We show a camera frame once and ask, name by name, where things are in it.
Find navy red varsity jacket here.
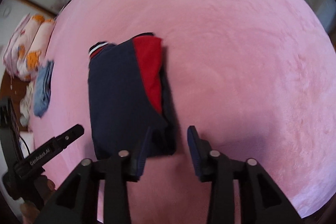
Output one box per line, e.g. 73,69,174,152
88,32,177,160

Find person's left hand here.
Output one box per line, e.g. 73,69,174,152
20,175,56,223

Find beige crumpled cloth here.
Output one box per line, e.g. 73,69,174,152
19,81,35,127

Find brown wooden headboard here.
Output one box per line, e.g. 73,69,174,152
1,71,29,131

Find folded blue denim jeans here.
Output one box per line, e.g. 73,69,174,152
33,60,54,118

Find pink bear-print folded quilt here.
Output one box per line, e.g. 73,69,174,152
3,14,55,81

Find pink plush bed blanket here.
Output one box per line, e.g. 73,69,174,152
31,0,335,223

